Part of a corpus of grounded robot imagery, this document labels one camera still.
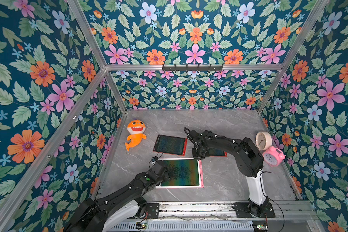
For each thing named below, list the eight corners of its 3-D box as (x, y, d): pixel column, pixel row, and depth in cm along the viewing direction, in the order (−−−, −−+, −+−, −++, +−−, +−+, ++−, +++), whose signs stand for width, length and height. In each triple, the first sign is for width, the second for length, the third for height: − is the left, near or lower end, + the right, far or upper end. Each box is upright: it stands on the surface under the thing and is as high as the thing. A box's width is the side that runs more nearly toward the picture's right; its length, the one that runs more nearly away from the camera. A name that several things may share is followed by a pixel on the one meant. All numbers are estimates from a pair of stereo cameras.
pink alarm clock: (271, 169, 90) (280, 161, 81) (260, 156, 95) (268, 148, 86) (278, 165, 91) (288, 157, 82) (267, 153, 97) (275, 144, 88)
